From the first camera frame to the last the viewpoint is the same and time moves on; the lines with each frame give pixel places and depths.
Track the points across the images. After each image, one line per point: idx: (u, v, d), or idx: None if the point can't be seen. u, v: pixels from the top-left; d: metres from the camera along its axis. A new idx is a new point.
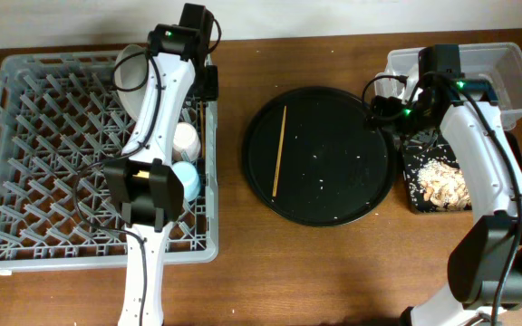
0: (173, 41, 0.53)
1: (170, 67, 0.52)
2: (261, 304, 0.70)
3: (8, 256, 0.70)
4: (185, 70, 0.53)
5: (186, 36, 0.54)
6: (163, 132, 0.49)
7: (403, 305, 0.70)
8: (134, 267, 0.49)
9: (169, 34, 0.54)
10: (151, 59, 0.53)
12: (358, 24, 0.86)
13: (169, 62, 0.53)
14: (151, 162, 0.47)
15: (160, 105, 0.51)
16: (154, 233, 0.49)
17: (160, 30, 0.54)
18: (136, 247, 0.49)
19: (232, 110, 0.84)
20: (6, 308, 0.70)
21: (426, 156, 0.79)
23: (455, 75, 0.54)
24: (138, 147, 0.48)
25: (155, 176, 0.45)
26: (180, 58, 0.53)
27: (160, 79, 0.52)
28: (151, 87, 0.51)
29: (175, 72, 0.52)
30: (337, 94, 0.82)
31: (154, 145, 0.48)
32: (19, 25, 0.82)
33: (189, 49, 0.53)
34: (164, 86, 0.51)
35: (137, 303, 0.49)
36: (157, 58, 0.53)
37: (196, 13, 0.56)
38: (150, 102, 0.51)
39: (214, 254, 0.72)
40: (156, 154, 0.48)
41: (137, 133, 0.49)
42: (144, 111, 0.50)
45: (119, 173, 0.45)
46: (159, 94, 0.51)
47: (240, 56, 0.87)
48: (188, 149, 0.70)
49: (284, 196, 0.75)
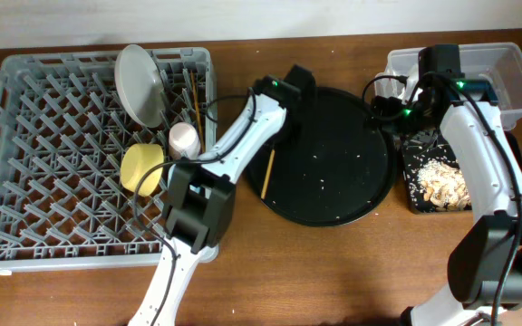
0: (275, 91, 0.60)
1: (267, 108, 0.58)
2: (261, 304, 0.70)
3: (8, 256, 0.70)
4: (279, 116, 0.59)
5: (288, 91, 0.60)
6: (240, 155, 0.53)
7: (403, 305, 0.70)
8: (161, 276, 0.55)
9: (274, 84, 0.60)
10: (253, 96, 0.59)
12: (358, 24, 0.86)
13: (266, 104, 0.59)
14: (220, 175, 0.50)
15: (246, 136, 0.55)
16: (188, 252, 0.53)
17: (267, 80, 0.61)
18: (169, 261, 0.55)
19: (233, 111, 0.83)
20: (6, 308, 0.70)
21: (426, 156, 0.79)
23: (458, 76, 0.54)
24: (214, 158, 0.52)
25: (218, 190, 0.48)
26: (276, 104, 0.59)
27: (255, 114, 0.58)
28: (243, 118, 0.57)
29: (269, 114, 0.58)
30: (336, 94, 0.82)
31: (228, 162, 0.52)
32: (19, 25, 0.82)
33: (286, 101, 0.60)
34: (256, 121, 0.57)
35: (152, 311, 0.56)
36: (257, 98, 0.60)
37: (304, 74, 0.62)
38: (238, 128, 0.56)
39: (214, 254, 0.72)
40: (227, 169, 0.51)
41: (217, 148, 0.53)
42: (229, 133, 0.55)
45: (187, 176, 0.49)
46: (248, 126, 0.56)
47: (240, 56, 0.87)
48: (187, 149, 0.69)
49: (284, 197, 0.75)
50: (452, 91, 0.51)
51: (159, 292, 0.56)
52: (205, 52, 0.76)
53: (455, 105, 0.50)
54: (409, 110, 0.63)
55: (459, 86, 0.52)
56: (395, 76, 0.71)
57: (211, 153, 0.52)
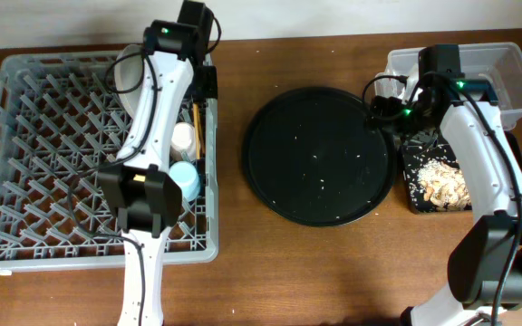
0: (170, 38, 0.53)
1: (167, 67, 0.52)
2: (262, 304, 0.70)
3: (8, 256, 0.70)
4: (183, 68, 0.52)
5: (183, 33, 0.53)
6: (159, 137, 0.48)
7: (403, 305, 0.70)
8: (133, 271, 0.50)
9: (165, 32, 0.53)
10: (148, 58, 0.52)
12: (358, 24, 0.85)
13: (165, 62, 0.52)
14: (147, 167, 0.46)
15: (158, 107, 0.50)
16: (151, 238, 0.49)
17: (157, 26, 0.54)
18: (133, 253, 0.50)
19: (232, 111, 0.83)
20: (6, 308, 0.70)
21: (426, 156, 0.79)
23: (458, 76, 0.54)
24: (133, 152, 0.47)
25: (150, 181, 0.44)
26: (178, 58, 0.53)
27: (158, 79, 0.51)
28: (147, 89, 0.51)
29: (170, 73, 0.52)
30: (336, 94, 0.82)
31: (149, 149, 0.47)
32: (19, 25, 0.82)
33: (188, 47, 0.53)
34: (160, 88, 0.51)
35: (136, 307, 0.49)
36: (152, 57, 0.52)
37: (198, 9, 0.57)
38: (146, 103, 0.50)
39: (214, 254, 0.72)
40: (151, 158, 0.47)
41: (132, 138, 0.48)
42: (140, 113, 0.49)
45: (114, 178, 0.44)
46: (156, 94, 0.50)
47: (239, 56, 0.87)
48: (188, 148, 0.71)
49: (284, 197, 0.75)
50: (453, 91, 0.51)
51: (139, 285, 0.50)
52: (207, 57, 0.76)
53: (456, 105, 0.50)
54: (409, 111, 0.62)
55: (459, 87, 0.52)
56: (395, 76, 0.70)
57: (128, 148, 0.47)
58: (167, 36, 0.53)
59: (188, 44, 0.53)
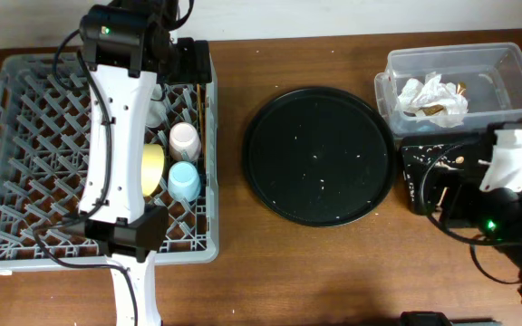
0: (119, 43, 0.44)
1: (117, 89, 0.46)
2: (261, 304, 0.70)
3: (8, 256, 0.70)
4: (137, 85, 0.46)
5: (130, 35, 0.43)
6: (122, 182, 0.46)
7: (403, 304, 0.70)
8: (122, 291, 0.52)
9: (106, 33, 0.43)
10: (91, 83, 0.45)
12: (358, 24, 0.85)
13: (114, 82, 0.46)
14: (114, 222, 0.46)
15: (114, 146, 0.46)
16: (136, 263, 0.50)
17: (96, 24, 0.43)
18: (120, 274, 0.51)
19: (232, 111, 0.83)
20: (6, 308, 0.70)
21: (426, 156, 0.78)
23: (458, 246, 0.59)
24: (96, 206, 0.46)
25: (118, 231, 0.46)
26: (130, 73, 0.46)
27: (108, 108, 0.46)
28: (97, 124, 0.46)
29: (124, 99, 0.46)
30: (336, 94, 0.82)
31: (114, 199, 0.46)
32: (20, 25, 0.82)
33: (139, 56, 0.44)
34: (112, 120, 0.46)
35: (130, 321, 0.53)
36: (98, 76, 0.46)
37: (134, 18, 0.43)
38: (101, 145, 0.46)
39: (214, 254, 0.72)
40: (118, 210, 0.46)
41: (94, 185, 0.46)
42: (95, 157, 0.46)
45: (82, 231, 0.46)
46: (109, 130, 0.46)
47: (240, 56, 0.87)
48: (188, 149, 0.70)
49: (284, 198, 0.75)
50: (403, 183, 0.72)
51: (130, 303, 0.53)
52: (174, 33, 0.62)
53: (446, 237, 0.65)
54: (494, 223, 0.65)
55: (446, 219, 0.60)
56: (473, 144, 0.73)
57: (91, 199, 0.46)
58: (109, 37, 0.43)
59: (140, 48, 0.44)
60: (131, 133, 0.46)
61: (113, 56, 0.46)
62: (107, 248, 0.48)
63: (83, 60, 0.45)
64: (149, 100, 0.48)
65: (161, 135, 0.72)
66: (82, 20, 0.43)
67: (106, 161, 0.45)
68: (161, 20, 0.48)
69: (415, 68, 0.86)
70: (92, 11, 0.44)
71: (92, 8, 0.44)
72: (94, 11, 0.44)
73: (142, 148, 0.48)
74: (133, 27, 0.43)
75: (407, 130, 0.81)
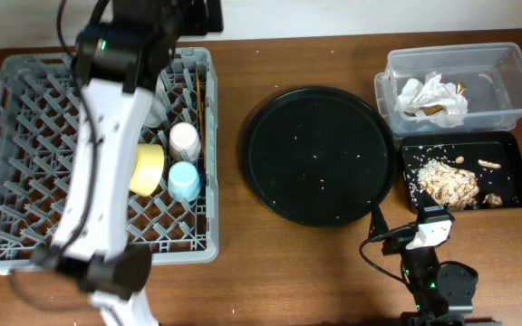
0: (111, 58, 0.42)
1: (110, 105, 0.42)
2: (261, 304, 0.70)
3: (8, 255, 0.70)
4: (131, 105, 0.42)
5: (124, 49, 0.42)
6: (105, 209, 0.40)
7: (403, 305, 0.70)
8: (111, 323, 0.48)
9: (101, 49, 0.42)
10: (82, 100, 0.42)
12: (359, 24, 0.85)
13: (106, 99, 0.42)
14: (91, 258, 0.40)
15: (99, 168, 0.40)
16: (119, 302, 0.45)
17: (90, 40, 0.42)
18: (105, 310, 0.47)
19: (233, 111, 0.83)
20: (7, 308, 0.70)
21: (426, 156, 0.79)
23: (430, 321, 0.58)
24: (72, 236, 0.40)
25: (94, 273, 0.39)
26: (123, 90, 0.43)
27: (96, 127, 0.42)
28: (83, 144, 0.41)
29: (116, 116, 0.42)
30: (336, 94, 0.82)
31: (92, 231, 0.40)
32: (20, 25, 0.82)
33: (132, 71, 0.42)
34: (101, 140, 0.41)
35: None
36: (90, 92, 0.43)
37: None
38: (84, 167, 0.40)
39: (214, 254, 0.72)
40: (98, 244, 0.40)
41: (72, 215, 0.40)
42: (76, 180, 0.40)
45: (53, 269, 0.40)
46: (94, 151, 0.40)
47: (240, 56, 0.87)
48: (188, 149, 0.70)
49: (284, 198, 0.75)
50: (381, 222, 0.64)
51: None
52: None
53: (402, 274, 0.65)
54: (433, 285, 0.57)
55: (429, 288, 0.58)
56: (438, 214, 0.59)
57: (66, 232, 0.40)
58: (103, 53, 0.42)
59: (133, 69, 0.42)
60: (120, 157, 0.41)
61: (107, 71, 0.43)
62: (86, 289, 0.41)
63: (78, 79, 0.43)
64: (140, 122, 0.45)
65: (161, 135, 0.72)
66: (79, 35, 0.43)
67: (88, 186, 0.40)
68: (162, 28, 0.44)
69: (415, 68, 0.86)
70: (88, 27, 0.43)
71: (88, 25, 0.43)
72: (91, 28, 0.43)
73: (130, 178, 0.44)
74: (136, 44, 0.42)
75: (407, 130, 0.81)
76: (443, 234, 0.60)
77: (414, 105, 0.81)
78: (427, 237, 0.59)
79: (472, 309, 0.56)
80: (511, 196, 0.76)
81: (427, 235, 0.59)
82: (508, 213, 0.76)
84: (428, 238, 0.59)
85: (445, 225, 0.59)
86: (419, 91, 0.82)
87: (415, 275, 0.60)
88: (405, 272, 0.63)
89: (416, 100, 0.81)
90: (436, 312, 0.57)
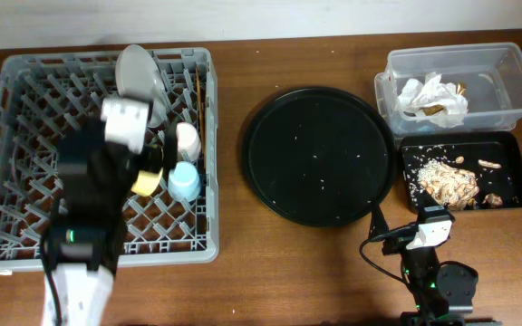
0: (78, 249, 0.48)
1: (74, 286, 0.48)
2: (261, 304, 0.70)
3: (8, 256, 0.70)
4: (95, 284, 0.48)
5: (91, 234, 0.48)
6: None
7: (403, 305, 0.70)
8: None
9: (71, 241, 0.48)
10: (50, 276, 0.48)
12: (359, 24, 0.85)
13: (72, 281, 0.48)
14: None
15: None
16: None
17: (58, 234, 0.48)
18: None
19: (233, 111, 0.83)
20: (7, 308, 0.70)
21: (426, 156, 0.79)
23: (430, 321, 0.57)
24: None
25: None
26: (88, 268, 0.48)
27: (62, 310, 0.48)
28: (52, 318, 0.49)
29: (80, 295, 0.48)
30: (337, 94, 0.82)
31: None
32: (21, 25, 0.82)
33: (98, 255, 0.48)
34: (65, 319, 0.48)
35: None
36: (56, 278, 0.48)
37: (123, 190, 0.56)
38: None
39: (214, 254, 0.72)
40: None
41: None
42: None
45: None
46: None
47: (240, 56, 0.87)
48: (188, 149, 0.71)
49: (284, 198, 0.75)
50: (381, 221, 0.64)
51: None
52: (141, 111, 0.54)
53: (402, 275, 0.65)
54: (433, 285, 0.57)
55: (429, 288, 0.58)
56: (437, 213, 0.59)
57: None
58: (72, 244, 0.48)
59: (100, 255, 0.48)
60: None
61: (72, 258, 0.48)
62: None
63: (46, 257, 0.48)
64: (106, 297, 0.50)
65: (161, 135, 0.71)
66: (46, 237, 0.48)
67: None
68: (106, 198, 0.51)
69: (416, 67, 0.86)
70: (52, 226, 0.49)
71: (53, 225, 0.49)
72: (54, 227, 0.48)
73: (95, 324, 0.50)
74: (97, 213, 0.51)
75: (407, 130, 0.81)
76: (444, 235, 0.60)
77: (414, 105, 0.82)
78: (427, 237, 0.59)
79: (472, 310, 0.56)
80: (512, 196, 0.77)
81: (427, 235, 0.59)
82: (508, 213, 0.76)
84: (427, 238, 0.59)
85: (446, 226, 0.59)
86: (419, 91, 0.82)
87: (415, 275, 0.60)
88: (405, 272, 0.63)
89: (416, 99, 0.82)
90: (436, 311, 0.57)
